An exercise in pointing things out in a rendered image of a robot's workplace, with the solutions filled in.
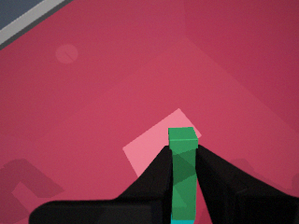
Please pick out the green rectangular post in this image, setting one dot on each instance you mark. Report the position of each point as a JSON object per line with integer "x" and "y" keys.
{"x": 183, "y": 141}

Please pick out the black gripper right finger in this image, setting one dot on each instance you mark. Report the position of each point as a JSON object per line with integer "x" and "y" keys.
{"x": 234, "y": 197}

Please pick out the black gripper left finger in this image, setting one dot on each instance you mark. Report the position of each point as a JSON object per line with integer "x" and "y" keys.
{"x": 147, "y": 201}

